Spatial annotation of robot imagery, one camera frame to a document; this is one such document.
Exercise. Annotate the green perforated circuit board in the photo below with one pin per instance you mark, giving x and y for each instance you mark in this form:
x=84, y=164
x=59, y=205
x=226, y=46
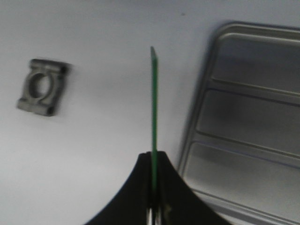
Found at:
x=154, y=126

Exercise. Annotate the grey metal clamp block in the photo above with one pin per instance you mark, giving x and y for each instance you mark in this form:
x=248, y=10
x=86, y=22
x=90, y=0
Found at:
x=43, y=86

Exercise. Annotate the silver metal tray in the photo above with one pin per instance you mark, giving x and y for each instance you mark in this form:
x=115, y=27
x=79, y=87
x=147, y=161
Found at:
x=241, y=153

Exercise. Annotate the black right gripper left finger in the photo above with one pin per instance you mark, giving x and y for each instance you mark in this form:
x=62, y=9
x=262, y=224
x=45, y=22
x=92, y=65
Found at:
x=130, y=205

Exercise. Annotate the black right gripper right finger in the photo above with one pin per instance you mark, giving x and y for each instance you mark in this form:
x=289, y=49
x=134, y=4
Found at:
x=179, y=204

